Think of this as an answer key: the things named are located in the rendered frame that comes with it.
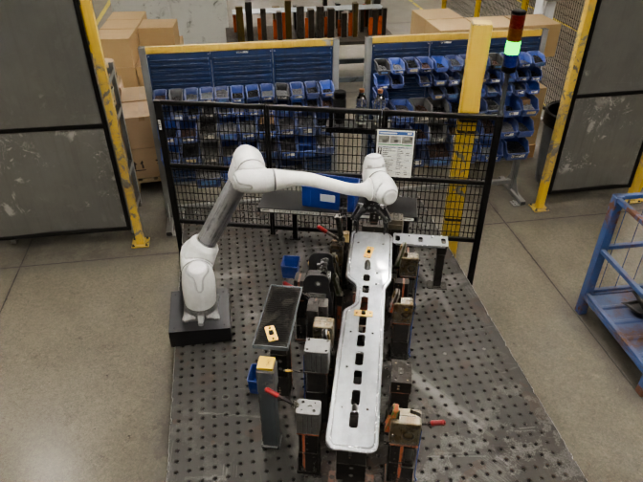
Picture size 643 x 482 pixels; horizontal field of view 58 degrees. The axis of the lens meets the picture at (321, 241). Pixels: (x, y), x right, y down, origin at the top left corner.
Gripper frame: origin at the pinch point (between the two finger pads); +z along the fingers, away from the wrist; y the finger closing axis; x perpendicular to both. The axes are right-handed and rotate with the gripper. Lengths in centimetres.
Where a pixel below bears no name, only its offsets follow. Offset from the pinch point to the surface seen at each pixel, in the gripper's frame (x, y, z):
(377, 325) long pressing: -54, 7, 14
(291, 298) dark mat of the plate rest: -59, -30, -2
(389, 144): 55, 7, -21
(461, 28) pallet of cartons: 307, 65, -20
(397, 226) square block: 23.5, 13.9, 11.7
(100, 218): 123, -217, 87
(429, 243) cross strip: 12.5, 30.7, 14.0
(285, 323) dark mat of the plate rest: -74, -30, -2
